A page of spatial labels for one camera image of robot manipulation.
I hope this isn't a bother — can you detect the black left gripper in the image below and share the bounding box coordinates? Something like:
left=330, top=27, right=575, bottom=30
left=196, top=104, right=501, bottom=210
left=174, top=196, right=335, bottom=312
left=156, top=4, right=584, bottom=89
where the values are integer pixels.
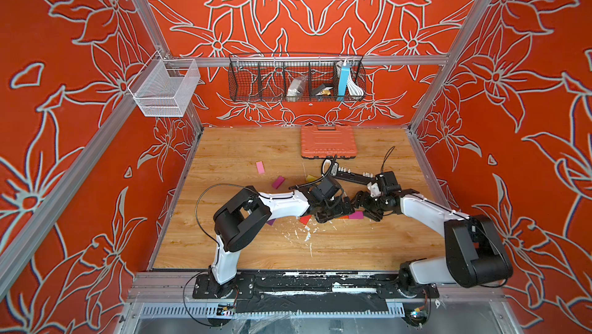
left=319, top=197, right=358, bottom=223

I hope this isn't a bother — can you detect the small magenta block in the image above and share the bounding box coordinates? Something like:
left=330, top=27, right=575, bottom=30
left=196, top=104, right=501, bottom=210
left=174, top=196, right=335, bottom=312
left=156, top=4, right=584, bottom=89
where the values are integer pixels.
left=348, top=212, right=365, bottom=220

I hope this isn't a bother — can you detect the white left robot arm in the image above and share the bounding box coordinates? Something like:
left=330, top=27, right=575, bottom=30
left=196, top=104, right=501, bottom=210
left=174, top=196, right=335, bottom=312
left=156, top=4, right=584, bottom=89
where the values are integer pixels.
left=211, top=186, right=355, bottom=286

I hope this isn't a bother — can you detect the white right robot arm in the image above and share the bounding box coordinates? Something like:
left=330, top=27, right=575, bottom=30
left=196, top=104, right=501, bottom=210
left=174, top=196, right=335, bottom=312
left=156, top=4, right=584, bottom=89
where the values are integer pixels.
left=351, top=189, right=513, bottom=289

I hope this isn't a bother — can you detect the long red block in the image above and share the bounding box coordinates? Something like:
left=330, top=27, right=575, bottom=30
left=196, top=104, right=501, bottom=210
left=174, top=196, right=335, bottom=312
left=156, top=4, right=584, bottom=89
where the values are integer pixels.
left=298, top=215, right=311, bottom=225

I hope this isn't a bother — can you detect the orange plastic tool case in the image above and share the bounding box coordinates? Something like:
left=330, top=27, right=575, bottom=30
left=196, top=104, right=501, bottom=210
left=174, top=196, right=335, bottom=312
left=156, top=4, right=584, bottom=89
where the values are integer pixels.
left=301, top=125, right=358, bottom=159

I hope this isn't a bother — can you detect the light pink block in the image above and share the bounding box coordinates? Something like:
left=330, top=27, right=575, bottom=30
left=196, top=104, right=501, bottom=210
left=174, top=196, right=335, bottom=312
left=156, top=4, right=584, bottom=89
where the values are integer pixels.
left=256, top=161, right=265, bottom=175

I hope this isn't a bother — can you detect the silver packet in basket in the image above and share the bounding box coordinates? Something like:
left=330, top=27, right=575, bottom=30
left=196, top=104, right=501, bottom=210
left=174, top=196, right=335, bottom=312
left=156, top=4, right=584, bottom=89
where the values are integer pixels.
left=286, top=76, right=308, bottom=102

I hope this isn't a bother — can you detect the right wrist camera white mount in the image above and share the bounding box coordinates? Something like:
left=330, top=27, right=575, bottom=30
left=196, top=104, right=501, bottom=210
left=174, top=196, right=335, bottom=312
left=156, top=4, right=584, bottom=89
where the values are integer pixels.
left=367, top=171, right=402, bottom=198

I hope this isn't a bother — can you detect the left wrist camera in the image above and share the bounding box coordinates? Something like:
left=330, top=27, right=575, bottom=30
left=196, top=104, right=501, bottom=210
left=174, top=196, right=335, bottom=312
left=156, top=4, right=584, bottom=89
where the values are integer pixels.
left=308, top=176, right=342, bottom=201

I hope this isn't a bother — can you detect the black wire wall basket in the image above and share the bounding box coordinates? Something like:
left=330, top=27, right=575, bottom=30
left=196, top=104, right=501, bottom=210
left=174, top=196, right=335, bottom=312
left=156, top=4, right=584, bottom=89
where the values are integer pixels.
left=228, top=53, right=367, bottom=103

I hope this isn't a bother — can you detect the white wire basket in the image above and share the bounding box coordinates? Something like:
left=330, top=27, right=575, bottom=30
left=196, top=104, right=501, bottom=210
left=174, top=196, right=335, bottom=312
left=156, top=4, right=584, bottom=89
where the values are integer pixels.
left=129, top=60, right=200, bottom=118

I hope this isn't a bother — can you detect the aluminium frame post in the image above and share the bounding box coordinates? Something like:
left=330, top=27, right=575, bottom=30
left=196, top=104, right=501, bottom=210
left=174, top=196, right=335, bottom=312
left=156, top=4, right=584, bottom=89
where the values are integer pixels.
left=132, top=0, right=171, bottom=59

